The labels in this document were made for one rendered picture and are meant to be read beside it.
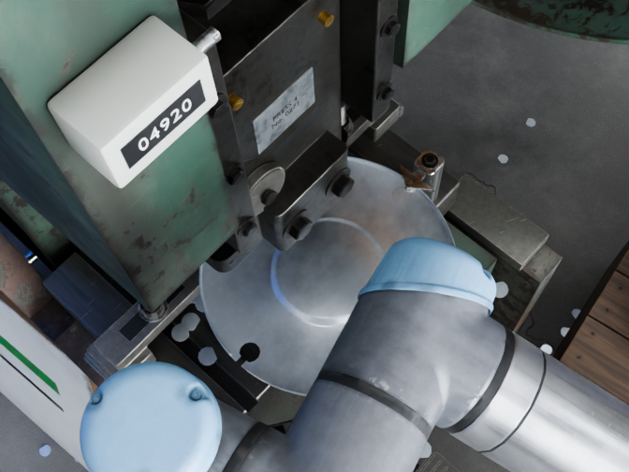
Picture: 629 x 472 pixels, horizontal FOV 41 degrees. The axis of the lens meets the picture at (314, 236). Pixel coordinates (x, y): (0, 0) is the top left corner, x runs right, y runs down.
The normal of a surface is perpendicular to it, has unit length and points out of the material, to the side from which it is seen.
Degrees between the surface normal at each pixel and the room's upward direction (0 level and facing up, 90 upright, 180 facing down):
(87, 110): 0
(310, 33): 90
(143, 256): 90
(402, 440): 40
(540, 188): 0
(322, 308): 0
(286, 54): 90
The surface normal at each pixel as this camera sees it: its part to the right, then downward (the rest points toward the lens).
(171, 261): 0.74, 0.60
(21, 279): 0.69, 0.46
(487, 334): 0.49, -0.61
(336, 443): -0.15, -0.47
